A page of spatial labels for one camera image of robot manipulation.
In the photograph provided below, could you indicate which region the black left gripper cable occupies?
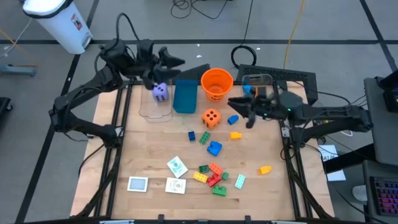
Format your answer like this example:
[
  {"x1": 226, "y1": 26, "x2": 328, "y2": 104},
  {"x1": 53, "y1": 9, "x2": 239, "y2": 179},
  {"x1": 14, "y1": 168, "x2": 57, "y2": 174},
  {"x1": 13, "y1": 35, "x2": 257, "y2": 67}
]
[{"x1": 115, "y1": 12, "x2": 141, "y2": 43}]

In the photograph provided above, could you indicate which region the large bright green block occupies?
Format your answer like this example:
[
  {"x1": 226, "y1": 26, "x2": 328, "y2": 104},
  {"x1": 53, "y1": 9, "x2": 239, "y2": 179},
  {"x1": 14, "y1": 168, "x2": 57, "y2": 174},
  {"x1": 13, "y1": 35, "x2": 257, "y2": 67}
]
[{"x1": 211, "y1": 185, "x2": 228, "y2": 197}]

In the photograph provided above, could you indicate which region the black coiled hanging cable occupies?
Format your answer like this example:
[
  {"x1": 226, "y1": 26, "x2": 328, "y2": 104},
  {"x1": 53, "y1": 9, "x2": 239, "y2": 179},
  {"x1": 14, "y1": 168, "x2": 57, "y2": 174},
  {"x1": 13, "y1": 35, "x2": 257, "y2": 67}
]
[{"x1": 230, "y1": 0, "x2": 258, "y2": 70}]

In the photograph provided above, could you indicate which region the white computer mouse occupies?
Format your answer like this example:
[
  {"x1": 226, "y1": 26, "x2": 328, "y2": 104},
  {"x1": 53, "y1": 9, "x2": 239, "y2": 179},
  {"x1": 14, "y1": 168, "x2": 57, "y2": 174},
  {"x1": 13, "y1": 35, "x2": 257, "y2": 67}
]
[{"x1": 351, "y1": 184, "x2": 369, "y2": 202}]

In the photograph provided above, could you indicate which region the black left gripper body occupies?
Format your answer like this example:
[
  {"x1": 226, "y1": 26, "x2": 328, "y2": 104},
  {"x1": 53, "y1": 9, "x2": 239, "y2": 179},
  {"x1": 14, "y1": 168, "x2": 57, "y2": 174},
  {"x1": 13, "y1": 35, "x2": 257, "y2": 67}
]
[{"x1": 129, "y1": 39, "x2": 160, "y2": 91}]

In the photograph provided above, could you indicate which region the large blue toy block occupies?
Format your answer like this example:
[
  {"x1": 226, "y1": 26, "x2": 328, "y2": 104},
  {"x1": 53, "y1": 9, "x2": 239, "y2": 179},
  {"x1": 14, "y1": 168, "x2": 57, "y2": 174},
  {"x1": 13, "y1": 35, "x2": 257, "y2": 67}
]
[{"x1": 206, "y1": 140, "x2": 223, "y2": 157}]

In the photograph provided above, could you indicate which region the long orange brick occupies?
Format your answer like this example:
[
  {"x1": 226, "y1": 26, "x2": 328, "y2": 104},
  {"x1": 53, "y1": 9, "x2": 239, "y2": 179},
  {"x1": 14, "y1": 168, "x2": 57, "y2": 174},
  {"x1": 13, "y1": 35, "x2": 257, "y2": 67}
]
[{"x1": 208, "y1": 162, "x2": 223, "y2": 176}]

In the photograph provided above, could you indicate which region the white pedal trash can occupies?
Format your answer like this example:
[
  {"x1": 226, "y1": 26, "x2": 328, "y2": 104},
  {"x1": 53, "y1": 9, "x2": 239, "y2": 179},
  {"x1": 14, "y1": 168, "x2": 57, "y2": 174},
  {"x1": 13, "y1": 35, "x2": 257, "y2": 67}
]
[{"x1": 22, "y1": 0, "x2": 94, "y2": 55}]

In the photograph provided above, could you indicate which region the backlit keyboard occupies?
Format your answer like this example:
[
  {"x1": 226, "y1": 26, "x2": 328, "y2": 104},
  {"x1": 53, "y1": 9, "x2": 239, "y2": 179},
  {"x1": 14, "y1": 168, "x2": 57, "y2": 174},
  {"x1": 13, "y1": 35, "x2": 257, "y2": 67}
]
[{"x1": 369, "y1": 175, "x2": 398, "y2": 217}]

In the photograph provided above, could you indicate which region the orange foam die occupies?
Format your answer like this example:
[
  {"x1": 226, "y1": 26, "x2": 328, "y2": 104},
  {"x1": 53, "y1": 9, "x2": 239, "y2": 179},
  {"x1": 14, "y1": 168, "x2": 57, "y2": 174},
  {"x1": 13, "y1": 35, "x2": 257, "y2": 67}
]
[{"x1": 201, "y1": 108, "x2": 223, "y2": 130}]

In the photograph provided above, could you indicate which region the light turquoise long brick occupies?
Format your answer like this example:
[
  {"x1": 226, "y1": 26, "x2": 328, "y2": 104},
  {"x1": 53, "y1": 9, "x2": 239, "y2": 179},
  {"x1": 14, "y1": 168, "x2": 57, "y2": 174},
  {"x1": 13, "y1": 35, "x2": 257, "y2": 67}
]
[{"x1": 234, "y1": 174, "x2": 246, "y2": 190}]

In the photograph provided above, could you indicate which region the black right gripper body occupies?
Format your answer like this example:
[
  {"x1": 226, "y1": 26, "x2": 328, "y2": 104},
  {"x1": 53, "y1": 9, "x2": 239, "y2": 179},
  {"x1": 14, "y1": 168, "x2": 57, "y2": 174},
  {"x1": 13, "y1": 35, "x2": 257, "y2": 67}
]
[{"x1": 248, "y1": 93, "x2": 282, "y2": 121}]

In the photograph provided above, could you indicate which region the black desk equipment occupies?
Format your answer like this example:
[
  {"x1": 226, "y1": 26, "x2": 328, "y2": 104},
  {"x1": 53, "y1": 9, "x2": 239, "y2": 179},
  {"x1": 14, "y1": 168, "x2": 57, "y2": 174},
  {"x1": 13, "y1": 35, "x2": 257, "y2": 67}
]
[{"x1": 374, "y1": 70, "x2": 398, "y2": 113}]

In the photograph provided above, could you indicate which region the grey picture card deck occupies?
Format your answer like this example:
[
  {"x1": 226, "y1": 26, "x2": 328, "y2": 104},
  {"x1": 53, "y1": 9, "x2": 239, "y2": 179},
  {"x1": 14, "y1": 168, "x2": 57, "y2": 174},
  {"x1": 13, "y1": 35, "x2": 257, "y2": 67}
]
[{"x1": 127, "y1": 176, "x2": 149, "y2": 193}]

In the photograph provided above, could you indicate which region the yellow hanging cable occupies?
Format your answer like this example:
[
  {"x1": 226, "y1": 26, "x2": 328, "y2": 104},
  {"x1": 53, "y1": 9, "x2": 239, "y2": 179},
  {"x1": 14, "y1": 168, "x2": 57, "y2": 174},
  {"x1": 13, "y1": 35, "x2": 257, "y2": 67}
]
[{"x1": 282, "y1": 0, "x2": 307, "y2": 70}]

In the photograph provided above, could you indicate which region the white brown-print card deck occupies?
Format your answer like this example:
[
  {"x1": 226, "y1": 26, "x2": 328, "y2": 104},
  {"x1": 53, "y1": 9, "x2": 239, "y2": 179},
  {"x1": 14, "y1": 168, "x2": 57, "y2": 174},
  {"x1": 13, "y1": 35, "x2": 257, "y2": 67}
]
[{"x1": 165, "y1": 177, "x2": 187, "y2": 195}]

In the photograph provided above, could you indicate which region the black floor equipment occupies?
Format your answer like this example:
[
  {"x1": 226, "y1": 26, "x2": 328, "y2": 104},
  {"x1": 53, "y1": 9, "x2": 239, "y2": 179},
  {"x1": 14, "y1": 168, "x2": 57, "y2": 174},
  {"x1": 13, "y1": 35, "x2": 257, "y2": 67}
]
[{"x1": 0, "y1": 96, "x2": 14, "y2": 121}]

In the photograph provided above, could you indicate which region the white paper sheet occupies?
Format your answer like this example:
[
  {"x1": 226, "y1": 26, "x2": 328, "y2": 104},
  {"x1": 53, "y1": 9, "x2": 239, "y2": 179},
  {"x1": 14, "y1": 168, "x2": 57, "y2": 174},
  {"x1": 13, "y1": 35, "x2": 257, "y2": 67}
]
[{"x1": 318, "y1": 144, "x2": 347, "y2": 182}]

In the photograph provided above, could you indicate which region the long yellow brick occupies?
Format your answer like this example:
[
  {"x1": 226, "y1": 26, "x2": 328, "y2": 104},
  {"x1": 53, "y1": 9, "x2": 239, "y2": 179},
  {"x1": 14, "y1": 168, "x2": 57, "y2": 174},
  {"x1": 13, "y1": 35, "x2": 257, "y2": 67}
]
[{"x1": 193, "y1": 171, "x2": 208, "y2": 184}]

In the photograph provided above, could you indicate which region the orange pumpkin bucket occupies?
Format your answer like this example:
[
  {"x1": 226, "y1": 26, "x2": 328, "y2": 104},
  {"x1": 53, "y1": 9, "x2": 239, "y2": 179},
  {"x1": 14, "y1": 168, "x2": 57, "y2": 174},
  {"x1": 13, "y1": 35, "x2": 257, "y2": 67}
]
[{"x1": 200, "y1": 68, "x2": 234, "y2": 102}]

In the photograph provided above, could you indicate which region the teal rectangular bin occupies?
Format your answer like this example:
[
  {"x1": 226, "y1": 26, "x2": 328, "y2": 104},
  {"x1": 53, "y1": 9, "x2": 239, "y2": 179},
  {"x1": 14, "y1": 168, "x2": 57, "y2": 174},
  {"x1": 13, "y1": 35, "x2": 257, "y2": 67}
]
[{"x1": 172, "y1": 79, "x2": 199, "y2": 114}]

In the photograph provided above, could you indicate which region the long green brick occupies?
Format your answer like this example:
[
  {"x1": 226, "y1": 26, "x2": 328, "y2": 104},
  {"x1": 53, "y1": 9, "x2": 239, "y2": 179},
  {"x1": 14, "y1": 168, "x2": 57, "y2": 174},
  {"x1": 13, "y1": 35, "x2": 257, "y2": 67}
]
[{"x1": 198, "y1": 131, "x2": 211, "y2": 146}]

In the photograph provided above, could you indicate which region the purple foam die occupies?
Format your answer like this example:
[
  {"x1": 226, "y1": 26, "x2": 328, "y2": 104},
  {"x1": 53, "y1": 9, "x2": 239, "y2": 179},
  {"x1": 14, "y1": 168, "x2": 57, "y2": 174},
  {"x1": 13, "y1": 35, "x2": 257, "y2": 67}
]
[{"x1": 152, "y1": 82, "x2": 170, "y2": 102}]

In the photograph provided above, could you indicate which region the grey floor stand foot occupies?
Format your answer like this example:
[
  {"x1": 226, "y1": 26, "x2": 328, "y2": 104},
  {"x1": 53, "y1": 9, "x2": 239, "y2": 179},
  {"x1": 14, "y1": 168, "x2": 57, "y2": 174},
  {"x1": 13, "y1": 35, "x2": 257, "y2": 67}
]
[{"x1": 0, "y1": 63, "x2": 38, "y2": 77}]

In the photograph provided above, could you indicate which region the pink plastic cup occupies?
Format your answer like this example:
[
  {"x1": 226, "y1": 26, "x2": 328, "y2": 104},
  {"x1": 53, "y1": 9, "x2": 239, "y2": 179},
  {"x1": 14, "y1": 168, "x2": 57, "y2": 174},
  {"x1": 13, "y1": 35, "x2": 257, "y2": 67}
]
[{"x1": 206, "y1": 173, "x2": 222, "y2": 187}]

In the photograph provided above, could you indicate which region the clear plastic bin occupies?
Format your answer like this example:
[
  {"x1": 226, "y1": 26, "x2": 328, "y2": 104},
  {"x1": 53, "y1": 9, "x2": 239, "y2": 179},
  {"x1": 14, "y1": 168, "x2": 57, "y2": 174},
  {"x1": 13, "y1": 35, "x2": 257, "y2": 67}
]
[
  {"x1": 138, "y1": 77, "x2": 174, "y2": 123},
  {"x1": 241, "y1": 73, "x2": 274, "y2": 103}
]

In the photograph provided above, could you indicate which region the grey desk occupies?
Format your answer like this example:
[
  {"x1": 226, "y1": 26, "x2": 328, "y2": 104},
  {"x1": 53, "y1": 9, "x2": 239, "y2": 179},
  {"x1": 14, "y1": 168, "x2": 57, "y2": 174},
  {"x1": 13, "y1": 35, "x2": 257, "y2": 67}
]
[{"x1": 363, "y1": 76, "x2": 398, "y2": 166}]

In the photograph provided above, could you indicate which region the black wedge panel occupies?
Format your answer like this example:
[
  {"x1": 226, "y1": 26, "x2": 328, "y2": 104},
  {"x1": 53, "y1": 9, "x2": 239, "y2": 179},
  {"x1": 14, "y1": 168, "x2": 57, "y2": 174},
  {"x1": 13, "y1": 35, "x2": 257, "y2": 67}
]
[{"x1": 174, "y1": 63, "x2": 211, "y2": 83}]

